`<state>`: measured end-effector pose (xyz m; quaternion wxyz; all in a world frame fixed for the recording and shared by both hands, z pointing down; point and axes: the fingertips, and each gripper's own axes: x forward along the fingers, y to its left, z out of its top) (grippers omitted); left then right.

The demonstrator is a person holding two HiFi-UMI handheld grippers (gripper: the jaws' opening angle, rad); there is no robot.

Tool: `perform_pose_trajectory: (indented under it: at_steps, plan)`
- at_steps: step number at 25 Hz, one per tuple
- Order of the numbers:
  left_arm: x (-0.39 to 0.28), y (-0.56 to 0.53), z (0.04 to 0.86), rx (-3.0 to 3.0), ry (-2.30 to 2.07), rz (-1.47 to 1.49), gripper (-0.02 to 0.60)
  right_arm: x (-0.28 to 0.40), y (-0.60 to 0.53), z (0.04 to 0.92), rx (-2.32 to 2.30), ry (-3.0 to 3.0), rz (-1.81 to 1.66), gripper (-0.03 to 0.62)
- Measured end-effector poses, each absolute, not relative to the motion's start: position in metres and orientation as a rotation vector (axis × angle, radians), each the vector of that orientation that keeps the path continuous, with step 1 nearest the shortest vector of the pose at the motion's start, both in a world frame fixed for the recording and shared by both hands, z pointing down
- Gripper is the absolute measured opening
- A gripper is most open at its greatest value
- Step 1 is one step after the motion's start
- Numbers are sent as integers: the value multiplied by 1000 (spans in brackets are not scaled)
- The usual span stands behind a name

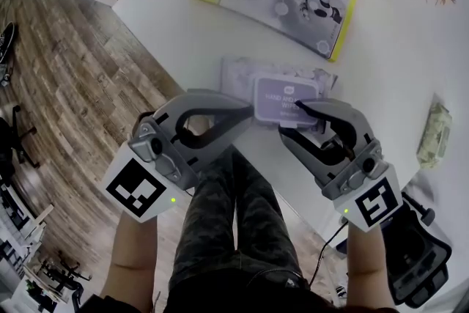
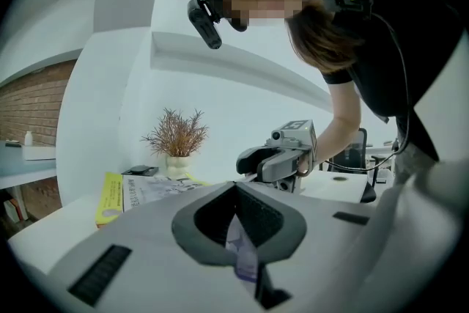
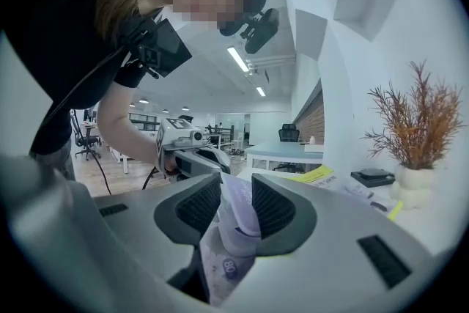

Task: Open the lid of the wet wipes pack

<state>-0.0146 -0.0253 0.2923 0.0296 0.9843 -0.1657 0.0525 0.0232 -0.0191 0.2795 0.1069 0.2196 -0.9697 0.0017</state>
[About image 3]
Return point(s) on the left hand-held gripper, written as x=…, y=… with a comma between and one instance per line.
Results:
x=172, y=133

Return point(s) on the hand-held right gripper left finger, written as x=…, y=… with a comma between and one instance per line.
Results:
x=139, y=220

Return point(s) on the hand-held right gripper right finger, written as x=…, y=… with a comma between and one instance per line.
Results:
x=329, y=249

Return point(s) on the lilac wet wipe pack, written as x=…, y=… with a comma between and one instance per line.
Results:
x=227, y=267

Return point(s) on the person's left forearm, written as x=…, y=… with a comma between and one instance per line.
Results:
x=124, y=128

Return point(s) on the person's left hand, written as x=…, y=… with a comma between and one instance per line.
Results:
x=170, y=165

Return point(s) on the yellow-edged grey book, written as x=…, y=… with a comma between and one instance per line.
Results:
x=348, y=190

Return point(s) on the light blue table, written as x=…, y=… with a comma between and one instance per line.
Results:
x=282, y=152

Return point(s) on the black flat device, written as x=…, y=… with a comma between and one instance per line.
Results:
x=372, y=176

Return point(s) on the ceiling tube light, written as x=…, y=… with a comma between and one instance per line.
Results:
x=260, y=91
x=238, y=58

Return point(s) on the person's camouflage trousers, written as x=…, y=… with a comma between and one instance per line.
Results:
x=55, y=161

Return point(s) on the white bubbly vase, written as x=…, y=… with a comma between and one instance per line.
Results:
x=412, y=187

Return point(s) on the small white bottle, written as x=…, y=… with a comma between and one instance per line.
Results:
x=312, y=140

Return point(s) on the white ceiling conduit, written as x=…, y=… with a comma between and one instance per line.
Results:
x=271, y=62

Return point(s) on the black chest device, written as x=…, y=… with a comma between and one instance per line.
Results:
x=165, y=47

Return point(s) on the orange dried plant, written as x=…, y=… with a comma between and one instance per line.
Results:
x=414, y=128

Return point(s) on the person's black shirt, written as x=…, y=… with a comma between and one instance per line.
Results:
x=55, y=47

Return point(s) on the black head camera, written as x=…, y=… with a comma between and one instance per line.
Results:
x=262, y=31

